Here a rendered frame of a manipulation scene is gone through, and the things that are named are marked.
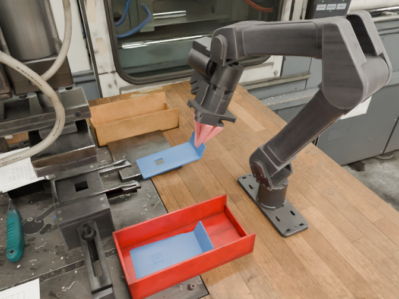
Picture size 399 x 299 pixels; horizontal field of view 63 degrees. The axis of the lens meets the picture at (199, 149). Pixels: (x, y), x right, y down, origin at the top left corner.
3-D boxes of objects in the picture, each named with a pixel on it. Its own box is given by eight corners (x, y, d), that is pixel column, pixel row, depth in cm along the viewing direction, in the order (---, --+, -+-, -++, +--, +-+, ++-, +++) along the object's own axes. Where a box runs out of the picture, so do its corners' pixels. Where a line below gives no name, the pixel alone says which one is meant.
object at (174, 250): (214, 255, 65) (214, 247, 63) (137, 282, 60) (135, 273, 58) (200, 229, 70) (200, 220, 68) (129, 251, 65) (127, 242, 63)
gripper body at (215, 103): (184, 105, 73) (196, 75, 70) (221, 113, 78) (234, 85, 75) (196, 119, 68) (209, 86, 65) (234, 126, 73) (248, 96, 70)
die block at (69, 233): (116, 234, 69) (110, 210, 65) (67, 251, 66) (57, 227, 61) (98, 177, 84) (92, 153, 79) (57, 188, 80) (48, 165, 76)
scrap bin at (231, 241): (253, 252, 66) (256, 233, 62) (132, 303, 57) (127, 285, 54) (224, 211, 74) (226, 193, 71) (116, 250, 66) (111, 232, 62)
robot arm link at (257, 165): (250, 158, 68) (272, 171, 65) (275, 142, 73) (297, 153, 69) (247, 180, 72) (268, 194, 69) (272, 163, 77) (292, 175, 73)
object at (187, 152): (207, 156, 75) (206, 146, 73) (143, 179, 71) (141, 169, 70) (195, 140, 80) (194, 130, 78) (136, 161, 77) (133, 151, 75)
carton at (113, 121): (179, 129, 102) (178, 108, 98) (98, 150, 94) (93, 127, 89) (165, 110, 112) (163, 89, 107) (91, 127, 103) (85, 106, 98)
